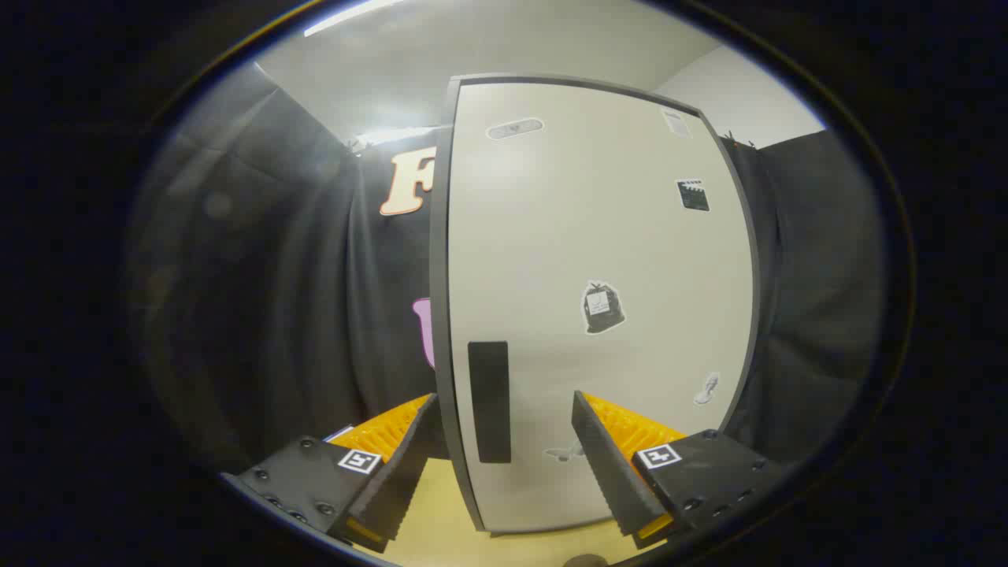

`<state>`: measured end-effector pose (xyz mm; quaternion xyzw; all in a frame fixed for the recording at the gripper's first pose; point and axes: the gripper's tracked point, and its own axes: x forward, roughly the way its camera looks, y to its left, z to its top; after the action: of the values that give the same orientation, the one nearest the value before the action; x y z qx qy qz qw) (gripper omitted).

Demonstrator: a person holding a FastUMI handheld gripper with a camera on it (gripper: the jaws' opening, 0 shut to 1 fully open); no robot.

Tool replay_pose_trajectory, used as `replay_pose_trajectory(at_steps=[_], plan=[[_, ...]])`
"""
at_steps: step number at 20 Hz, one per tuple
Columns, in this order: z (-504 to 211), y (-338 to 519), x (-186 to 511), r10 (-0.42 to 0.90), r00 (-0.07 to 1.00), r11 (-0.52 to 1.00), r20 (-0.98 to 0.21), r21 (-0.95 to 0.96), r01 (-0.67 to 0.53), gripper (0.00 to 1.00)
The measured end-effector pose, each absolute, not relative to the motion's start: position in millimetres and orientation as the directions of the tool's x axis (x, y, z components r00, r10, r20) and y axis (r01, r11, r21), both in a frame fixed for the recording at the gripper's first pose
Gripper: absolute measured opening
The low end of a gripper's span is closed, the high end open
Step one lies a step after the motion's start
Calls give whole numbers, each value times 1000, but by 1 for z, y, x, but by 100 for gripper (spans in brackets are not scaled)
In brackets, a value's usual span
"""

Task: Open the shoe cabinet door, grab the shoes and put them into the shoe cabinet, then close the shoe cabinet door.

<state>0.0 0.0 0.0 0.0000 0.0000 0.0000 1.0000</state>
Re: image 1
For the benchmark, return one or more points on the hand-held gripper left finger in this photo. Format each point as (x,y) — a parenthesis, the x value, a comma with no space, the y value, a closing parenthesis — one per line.
(409,465)

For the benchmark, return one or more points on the ceiling light strip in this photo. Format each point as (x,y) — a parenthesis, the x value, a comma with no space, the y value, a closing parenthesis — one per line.
(346,16)

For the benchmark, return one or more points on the black backdrop cloth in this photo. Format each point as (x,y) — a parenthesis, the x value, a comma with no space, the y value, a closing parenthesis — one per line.
(276,315)

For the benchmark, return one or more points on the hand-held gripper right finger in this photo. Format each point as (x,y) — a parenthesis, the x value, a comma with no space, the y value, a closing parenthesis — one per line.
(602,457)

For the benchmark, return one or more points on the upright book with picture cover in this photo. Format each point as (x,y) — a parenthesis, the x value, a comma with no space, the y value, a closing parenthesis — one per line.
(339,432)

